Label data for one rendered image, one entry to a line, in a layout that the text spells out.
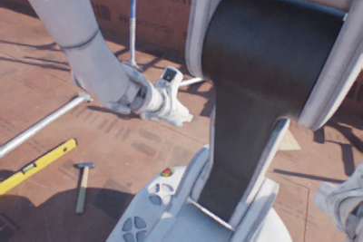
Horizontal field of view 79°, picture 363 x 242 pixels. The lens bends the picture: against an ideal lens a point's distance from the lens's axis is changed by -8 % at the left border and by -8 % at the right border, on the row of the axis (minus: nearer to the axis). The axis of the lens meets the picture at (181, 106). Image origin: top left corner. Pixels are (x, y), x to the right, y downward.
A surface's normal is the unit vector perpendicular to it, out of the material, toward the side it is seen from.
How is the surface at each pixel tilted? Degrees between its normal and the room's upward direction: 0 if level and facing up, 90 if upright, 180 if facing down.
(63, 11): 102
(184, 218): 10
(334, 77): 91
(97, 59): 85
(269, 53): 75
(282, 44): 65
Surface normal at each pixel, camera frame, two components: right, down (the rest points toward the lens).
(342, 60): -0.58, 0.43
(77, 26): 0.64, 0.61
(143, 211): -0.27, -0.37
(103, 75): 0.77, 0.32
